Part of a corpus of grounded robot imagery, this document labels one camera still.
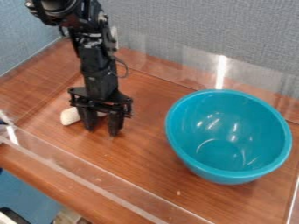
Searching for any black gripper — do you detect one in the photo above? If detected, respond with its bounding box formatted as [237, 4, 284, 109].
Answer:
[69, 45, 134, 137]

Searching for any white mushroom with red cap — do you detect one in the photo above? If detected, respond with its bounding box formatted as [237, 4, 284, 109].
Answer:
[61, 107, 107, 126]

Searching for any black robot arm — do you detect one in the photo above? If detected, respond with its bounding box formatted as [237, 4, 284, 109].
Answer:
[25, 0, 134, 137]

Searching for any blue plastic bowl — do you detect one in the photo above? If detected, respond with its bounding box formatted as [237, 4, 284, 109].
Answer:
[165, 89, 293, 185]

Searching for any clear acrylic front barrier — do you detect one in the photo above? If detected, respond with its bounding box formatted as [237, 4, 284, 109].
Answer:
[0, 110, 214, 224]

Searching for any clear acrylic barrier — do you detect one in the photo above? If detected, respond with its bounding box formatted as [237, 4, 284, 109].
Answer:
[0, 110, 214, 224]
[58, 29, 299, 123]

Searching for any clear acrylic back barrier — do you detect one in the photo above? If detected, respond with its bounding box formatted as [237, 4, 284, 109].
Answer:
[58, 29, 299, 123]

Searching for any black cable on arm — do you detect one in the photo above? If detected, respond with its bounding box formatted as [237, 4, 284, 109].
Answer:
[113, 55, 130, 79]

